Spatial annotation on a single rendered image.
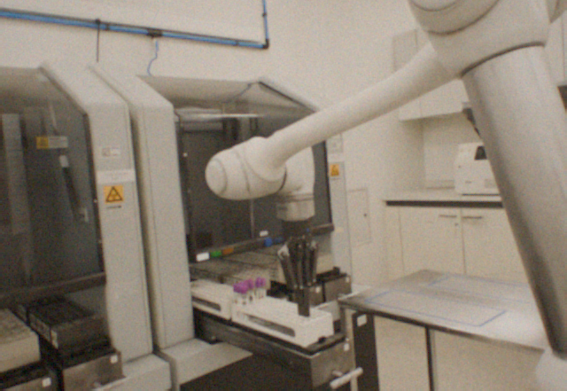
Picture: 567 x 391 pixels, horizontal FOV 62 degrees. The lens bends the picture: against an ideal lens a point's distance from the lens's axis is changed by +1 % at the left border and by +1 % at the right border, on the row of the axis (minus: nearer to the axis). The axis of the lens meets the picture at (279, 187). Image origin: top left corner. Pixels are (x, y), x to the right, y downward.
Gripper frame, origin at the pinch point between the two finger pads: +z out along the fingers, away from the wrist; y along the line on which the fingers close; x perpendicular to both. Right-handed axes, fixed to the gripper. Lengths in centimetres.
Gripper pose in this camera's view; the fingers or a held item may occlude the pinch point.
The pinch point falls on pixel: (303, 301)
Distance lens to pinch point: 117.3
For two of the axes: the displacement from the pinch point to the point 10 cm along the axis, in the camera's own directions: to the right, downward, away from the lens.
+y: -7.6, 1.0, -6.4
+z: 0.8, 10.0, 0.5
